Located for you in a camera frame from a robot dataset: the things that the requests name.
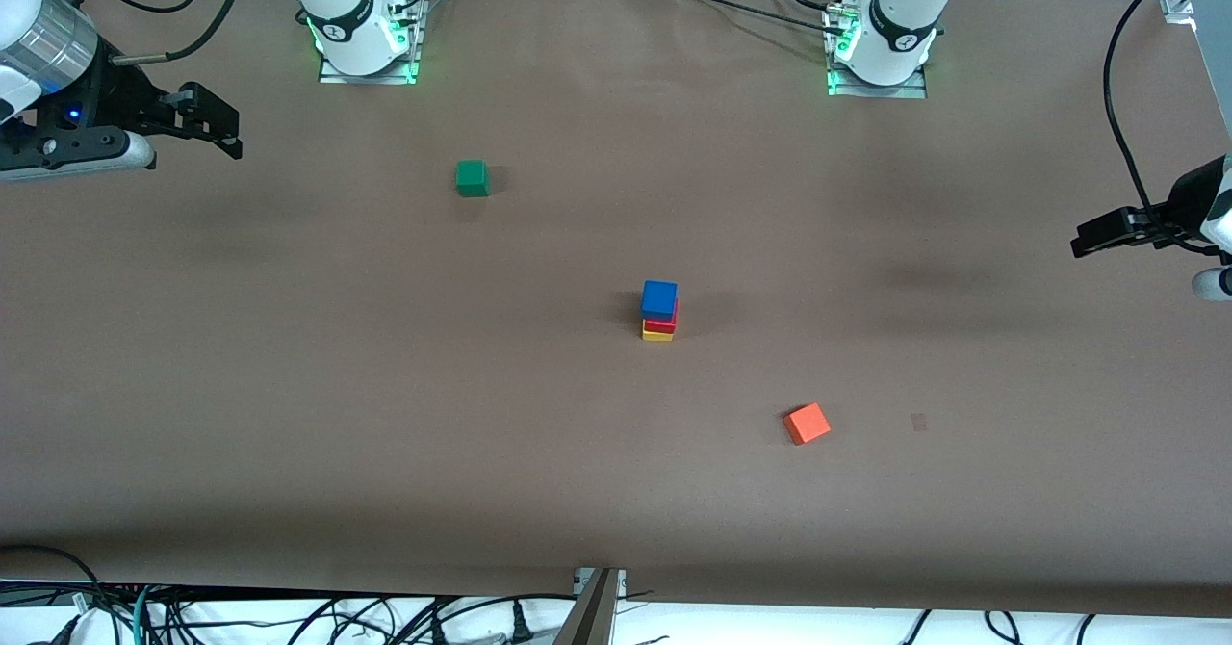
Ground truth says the blue wooden block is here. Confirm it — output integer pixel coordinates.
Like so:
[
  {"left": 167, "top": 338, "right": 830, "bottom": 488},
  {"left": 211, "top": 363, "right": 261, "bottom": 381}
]
[{"left": 641, "top": 280, "right": 680, "bottom": 322}]

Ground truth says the brown table cover sheet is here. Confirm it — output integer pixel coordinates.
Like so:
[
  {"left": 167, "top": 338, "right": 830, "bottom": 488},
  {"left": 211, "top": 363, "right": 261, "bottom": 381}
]
[{"left": 0, "top": 0, "right": 1232, "bottom": 619}]

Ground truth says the orange wooden block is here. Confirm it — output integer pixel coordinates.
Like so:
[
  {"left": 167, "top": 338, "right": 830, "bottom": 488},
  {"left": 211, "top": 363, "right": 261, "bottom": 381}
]
[{"left": 783, "top": 401, "right": 833, "bottom": 447}]

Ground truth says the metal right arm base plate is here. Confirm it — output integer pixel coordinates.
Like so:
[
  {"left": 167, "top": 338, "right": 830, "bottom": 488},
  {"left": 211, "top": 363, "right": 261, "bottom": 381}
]
[{"left": 317, "top": 0, "right": 427, "bottom": 86}]

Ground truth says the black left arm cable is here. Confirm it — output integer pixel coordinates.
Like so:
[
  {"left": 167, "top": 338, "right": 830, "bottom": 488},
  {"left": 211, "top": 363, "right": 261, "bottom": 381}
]
[{"left": 1101, "top": 0, "right": 1219, "bottom": 219}]

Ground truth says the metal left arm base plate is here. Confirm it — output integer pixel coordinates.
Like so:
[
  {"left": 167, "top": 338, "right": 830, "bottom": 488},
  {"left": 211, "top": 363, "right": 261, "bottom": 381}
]
[{"left": 825, "top": 5, "right": 931, "bottom": 100}]

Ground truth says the black cable across table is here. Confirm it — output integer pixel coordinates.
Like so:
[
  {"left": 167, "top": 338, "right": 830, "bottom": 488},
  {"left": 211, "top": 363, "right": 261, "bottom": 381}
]
[{"left": 659, "top": 0, "right": 848, "bottom": 35}]

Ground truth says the black thick floor cable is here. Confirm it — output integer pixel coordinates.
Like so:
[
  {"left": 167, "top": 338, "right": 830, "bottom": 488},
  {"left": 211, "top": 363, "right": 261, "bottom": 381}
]
[{"left": 0, "top": 543, "right": 103, "bottom": 617}]

